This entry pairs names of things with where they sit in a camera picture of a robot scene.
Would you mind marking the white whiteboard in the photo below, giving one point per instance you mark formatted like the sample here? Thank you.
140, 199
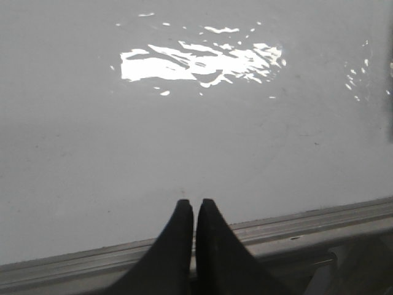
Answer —
111, 111

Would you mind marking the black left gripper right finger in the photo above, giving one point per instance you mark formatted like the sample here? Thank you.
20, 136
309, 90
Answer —
223, 264

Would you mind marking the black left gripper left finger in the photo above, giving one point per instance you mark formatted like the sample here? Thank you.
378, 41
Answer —
165, 268

